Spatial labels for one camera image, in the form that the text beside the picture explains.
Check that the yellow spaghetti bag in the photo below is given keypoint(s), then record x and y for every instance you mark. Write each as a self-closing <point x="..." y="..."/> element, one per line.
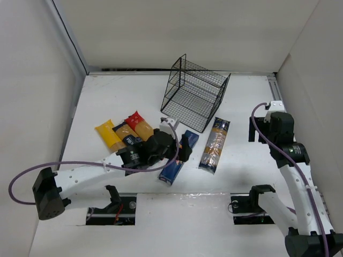
<point x="110" y="138"/>

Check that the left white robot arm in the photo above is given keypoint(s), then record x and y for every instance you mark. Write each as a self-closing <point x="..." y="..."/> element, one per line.
<point x="55" y="191"/>

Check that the blue clear pasta bag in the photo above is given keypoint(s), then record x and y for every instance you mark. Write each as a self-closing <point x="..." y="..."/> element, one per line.
<point x="214" y="145"/>

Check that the aluminium rail right side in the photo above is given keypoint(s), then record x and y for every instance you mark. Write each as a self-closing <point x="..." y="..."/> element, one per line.
<point x="272" y="80"/>

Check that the dark blue la sicilia spaghetti bag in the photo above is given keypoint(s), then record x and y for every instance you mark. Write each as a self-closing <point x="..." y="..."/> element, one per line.
<point x="126" y="134"/>

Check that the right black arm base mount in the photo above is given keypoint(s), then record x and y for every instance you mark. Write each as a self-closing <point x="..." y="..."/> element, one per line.
<point x="245" y="208"/>

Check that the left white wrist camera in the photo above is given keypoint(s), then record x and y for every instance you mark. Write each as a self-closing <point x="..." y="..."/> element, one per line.
<point x="176" y="123"/>

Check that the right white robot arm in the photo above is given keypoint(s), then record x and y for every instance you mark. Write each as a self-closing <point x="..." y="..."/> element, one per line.
<point x="307" y="229"/>

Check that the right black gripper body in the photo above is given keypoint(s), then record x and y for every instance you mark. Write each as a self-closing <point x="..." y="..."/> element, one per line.
<point x="258" y="121"/>

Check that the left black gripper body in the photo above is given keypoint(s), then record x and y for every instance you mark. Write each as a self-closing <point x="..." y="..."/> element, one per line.
<point x="177" y="146"/>

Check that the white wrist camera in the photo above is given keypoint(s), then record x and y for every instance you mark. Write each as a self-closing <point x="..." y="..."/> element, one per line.
<point x="176" y="123"/>
<point x="273" y="106"/>

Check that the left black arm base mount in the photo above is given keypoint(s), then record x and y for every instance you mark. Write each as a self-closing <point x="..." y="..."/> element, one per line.
<point x="120" y="211"/>

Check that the black wire mesh shelf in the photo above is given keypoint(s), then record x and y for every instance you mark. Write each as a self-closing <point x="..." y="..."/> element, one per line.
<point x="193" y="94"/>

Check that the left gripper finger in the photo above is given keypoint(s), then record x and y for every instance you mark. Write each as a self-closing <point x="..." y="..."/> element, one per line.
<point x="184" y="150"/>
<point x="167" y="125"/>

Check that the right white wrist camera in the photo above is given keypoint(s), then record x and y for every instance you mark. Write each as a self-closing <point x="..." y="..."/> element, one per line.
<point x="273" y="106"/>

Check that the red spaghetti bag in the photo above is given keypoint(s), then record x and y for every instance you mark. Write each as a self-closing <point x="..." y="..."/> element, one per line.
<point x="140" y="126"/>

